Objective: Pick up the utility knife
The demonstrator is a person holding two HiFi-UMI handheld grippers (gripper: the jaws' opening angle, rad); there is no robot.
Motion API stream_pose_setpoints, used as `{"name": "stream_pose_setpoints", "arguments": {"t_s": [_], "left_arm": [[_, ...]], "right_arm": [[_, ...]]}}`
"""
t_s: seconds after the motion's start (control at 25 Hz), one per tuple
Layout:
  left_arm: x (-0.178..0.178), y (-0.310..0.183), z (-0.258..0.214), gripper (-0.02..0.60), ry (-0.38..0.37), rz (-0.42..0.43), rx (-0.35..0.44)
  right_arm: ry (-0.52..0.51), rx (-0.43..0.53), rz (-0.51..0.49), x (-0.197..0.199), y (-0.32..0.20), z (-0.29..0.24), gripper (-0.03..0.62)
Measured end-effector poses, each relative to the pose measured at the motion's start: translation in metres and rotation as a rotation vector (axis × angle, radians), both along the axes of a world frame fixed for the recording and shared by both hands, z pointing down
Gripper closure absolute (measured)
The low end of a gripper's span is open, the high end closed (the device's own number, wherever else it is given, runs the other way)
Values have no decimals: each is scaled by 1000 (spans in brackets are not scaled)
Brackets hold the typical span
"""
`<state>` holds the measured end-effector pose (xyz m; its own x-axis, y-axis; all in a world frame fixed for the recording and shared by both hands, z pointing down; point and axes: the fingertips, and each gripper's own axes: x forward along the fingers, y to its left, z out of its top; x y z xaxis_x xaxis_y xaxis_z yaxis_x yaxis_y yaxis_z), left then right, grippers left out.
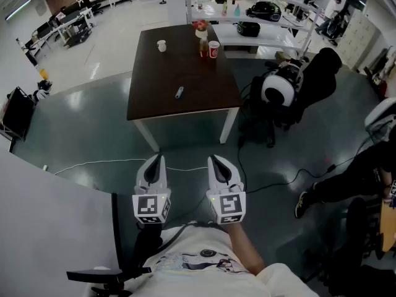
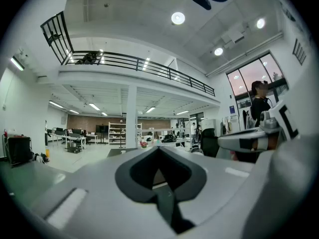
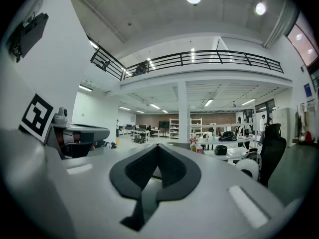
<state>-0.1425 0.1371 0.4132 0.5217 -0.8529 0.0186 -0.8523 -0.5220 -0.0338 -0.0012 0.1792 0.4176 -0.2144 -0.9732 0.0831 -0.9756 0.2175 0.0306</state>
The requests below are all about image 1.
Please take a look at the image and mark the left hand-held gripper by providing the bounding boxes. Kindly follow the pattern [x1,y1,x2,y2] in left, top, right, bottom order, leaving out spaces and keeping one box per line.
[131,153,173,226]

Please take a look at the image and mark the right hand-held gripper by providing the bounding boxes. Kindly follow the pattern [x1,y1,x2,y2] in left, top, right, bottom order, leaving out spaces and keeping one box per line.
[205,154,248,225]

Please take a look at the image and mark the person's left forearm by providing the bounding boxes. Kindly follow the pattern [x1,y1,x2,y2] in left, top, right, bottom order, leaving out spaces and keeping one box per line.
[131,223,165,272]

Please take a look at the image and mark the person's right forearm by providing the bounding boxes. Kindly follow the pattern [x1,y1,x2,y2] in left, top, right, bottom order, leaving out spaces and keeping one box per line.
[227,223,267,277]

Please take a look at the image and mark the person's white printed shirt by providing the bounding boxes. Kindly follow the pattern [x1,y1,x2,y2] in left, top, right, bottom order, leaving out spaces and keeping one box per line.
[129,226,319,297]

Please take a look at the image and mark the dark brown table white legs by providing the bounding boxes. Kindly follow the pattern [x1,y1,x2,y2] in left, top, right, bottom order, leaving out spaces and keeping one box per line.
[126,24,244,153]

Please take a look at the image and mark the white round helmet device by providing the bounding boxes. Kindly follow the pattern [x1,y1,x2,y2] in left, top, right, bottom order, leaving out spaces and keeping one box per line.
[261,59,306,108]

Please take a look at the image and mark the black chest-mounted device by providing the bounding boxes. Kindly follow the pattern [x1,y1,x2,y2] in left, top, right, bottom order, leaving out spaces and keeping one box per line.
[66,266,152,297]

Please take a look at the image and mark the white partition panel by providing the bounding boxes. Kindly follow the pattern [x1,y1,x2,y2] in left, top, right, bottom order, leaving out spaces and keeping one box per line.
[0,148,117,297]

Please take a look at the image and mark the red and white paper cup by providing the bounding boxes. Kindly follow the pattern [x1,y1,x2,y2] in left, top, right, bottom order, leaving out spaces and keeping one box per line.
[208,40,221,59]

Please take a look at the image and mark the white shelving unit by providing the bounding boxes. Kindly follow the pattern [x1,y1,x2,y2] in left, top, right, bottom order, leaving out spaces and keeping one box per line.
[185,0,322,61]

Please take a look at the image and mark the black office chair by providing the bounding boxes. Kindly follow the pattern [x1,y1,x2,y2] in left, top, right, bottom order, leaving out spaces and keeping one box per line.
[238,47,343,148]

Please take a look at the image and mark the black screen on cart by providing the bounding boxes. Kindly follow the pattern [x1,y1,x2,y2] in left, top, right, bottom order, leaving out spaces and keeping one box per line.
[1,87,35,153]

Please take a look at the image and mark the white pot of red flowers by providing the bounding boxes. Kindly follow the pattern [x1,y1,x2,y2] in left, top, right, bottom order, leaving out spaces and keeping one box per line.
[192,19,210,39]

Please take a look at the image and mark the black round-ended speaker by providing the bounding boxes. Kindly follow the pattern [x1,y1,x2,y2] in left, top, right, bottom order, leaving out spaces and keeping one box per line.
[236,21,260,38]

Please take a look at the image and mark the row of office desks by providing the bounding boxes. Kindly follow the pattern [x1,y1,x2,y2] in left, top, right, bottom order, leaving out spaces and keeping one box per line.
[17,6,95,64]

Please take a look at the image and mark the grey lockers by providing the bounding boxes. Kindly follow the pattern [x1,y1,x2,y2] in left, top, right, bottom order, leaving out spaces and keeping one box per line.
[335,9,381,71]

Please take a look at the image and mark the black floor cable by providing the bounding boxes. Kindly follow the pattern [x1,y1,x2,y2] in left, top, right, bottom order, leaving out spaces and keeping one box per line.
[236,134,372,197]

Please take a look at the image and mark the white floor cable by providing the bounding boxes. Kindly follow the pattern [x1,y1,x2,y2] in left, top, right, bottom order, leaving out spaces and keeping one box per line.
[54,158,211,176]

